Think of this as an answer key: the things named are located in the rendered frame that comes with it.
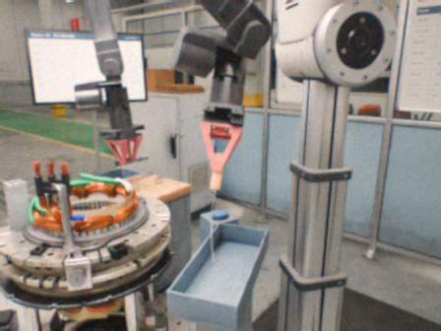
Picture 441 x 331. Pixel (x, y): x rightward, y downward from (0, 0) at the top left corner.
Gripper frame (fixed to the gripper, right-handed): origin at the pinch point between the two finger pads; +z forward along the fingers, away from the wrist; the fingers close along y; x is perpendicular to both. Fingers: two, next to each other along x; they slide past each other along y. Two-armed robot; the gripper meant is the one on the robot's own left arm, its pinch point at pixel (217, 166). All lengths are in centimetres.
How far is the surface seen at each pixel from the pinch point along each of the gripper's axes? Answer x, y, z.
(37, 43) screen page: -90, -82, -55
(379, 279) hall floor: 111, -190, 39
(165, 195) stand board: -14.3, -34.1, 4.8
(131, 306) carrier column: -12.7, -9.1, 26.2
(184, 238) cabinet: -9.2, -46.1, 16.3
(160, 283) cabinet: -14, -42, 29
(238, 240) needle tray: 5.6, -18.6, 12.7
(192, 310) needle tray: -0.6, 3.2, 21.8
